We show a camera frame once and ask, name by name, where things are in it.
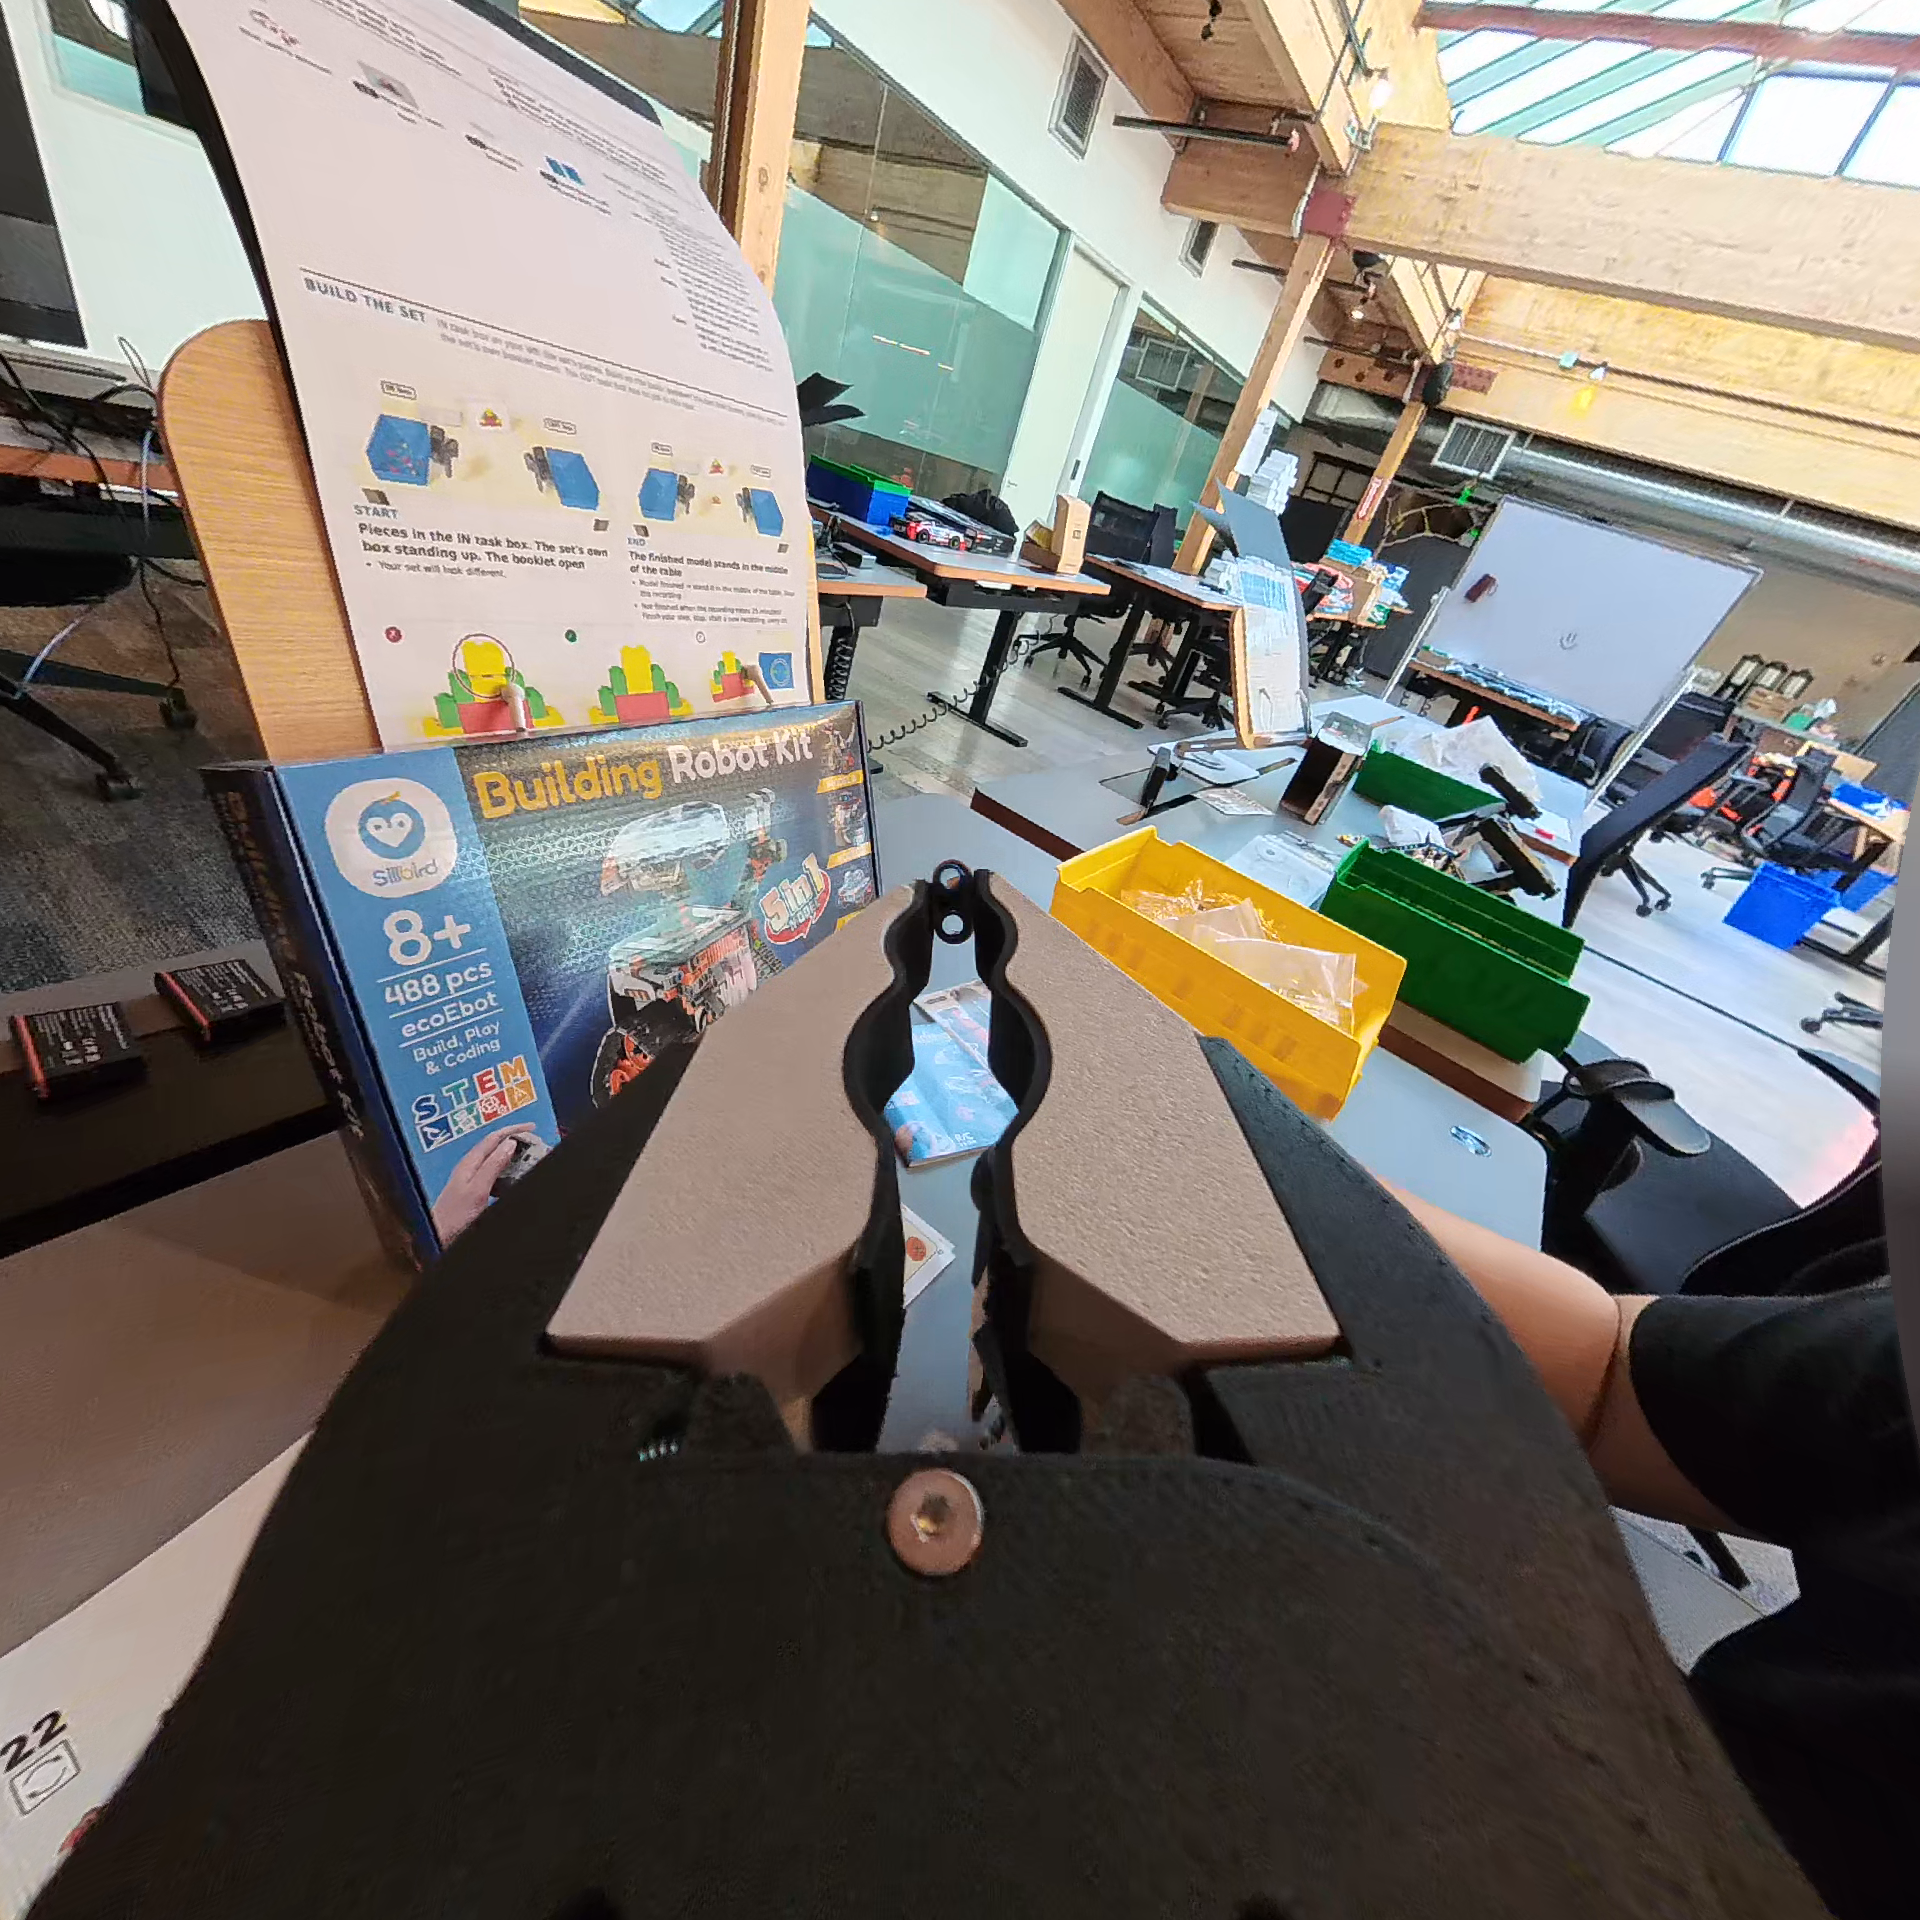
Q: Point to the robot kit box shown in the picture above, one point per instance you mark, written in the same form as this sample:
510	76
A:
451	975

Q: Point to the green plastic bin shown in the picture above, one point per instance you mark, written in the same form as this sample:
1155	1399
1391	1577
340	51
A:
1501	912
1442	1014
1419	782

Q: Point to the blue cover leaflet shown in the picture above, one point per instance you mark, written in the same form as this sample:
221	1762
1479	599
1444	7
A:
946	1079

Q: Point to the person's right forearm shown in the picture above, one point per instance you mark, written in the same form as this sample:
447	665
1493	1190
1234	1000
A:
1516	1320

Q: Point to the crumpled white plastic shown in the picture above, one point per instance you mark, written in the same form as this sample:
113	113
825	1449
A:
1465	758

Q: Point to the blue storage bin green lid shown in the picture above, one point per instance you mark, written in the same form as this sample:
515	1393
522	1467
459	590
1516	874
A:
855	487

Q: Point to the black office chair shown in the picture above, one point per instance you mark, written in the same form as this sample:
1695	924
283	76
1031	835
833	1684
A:
1119	555
1651	819
90	735
1651	1184

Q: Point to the black connector pin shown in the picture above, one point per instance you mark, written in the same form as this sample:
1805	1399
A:
954	908

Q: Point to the blue plastic crate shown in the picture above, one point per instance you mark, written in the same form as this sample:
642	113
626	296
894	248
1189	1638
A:
1781	906

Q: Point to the clear plastic parts bags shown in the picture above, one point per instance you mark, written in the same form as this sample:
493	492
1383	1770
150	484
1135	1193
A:
1245	944

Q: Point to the black monitor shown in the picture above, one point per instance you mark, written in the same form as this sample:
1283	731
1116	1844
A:
30	224

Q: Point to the black battery pack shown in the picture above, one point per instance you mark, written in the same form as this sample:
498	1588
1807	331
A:
218	1001
76	1049

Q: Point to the person's black clothing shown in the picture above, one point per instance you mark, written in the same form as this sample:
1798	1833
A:
1799	1424

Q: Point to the white whiteboard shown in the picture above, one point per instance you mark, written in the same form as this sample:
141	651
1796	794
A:
1575	615

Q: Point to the black device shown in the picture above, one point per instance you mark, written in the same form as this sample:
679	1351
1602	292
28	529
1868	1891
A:
1516	839

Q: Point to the red white toy car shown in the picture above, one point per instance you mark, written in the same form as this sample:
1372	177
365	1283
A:
933	529

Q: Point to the paper-covered wooden board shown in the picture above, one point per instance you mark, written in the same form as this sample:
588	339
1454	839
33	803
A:
1261	630

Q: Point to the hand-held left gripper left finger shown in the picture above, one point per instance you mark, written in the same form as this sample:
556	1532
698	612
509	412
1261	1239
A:
721	1201

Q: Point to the wooden top standing desk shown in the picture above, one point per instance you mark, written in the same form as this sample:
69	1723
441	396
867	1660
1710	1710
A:
1155	585
962	562

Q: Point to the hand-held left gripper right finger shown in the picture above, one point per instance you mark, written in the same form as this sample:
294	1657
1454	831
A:
1155	1201

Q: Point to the small wooden box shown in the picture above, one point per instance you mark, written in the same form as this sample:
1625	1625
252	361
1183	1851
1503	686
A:
1329	774

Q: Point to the grey desk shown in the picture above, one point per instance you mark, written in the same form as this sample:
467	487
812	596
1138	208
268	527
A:
195	1348

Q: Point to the small cardboard box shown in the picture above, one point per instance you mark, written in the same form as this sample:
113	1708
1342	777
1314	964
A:
1059	534

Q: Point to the wooden board stand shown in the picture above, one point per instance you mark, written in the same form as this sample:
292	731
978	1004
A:
254	569

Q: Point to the printed instruction sheet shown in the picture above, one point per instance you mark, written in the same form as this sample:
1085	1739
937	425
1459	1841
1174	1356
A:
524	375

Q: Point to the yellow plastic bin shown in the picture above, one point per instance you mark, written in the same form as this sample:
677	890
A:
1201	1036

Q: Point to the black low table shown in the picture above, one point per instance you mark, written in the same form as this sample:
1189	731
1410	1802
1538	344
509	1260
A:
165	1154

